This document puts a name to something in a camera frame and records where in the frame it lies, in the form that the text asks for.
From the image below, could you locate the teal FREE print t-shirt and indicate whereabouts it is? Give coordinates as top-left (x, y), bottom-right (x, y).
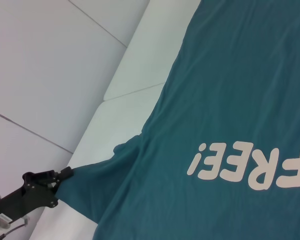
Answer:
top-left (56, 0), bottom-right (300, 240)

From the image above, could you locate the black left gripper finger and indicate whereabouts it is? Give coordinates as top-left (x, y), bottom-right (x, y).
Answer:
top-left (51, 166), bottom-right (74, 180)

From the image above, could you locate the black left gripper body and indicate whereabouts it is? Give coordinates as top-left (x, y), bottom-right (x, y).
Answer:
top-left (0, 169), bottom-right (60, 221)

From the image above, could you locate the dark left gripper cable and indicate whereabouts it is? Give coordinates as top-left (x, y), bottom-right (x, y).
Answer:
top-left (0, 216), bottom-right (30, 240)

